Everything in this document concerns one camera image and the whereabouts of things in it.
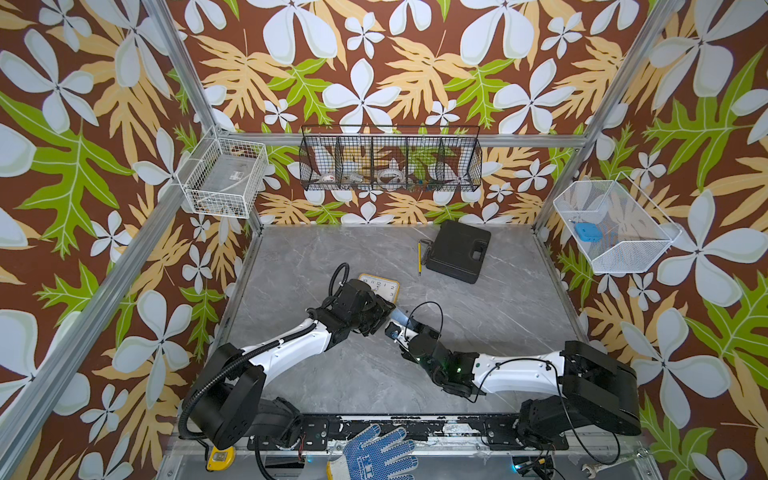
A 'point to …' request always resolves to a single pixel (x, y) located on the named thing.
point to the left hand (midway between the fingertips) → (396, 305)
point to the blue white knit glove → (366, 458)
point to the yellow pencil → (420, 258)
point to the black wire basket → (390, 158)
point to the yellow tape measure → (221, 459)
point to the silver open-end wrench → (594, 467)
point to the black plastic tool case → (458, 250)
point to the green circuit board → (524, 465)
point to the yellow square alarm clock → (388, 289)
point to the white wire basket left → (223, 175)
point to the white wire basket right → (614, 225)
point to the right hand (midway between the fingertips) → (406, 322)
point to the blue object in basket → (588, 232)
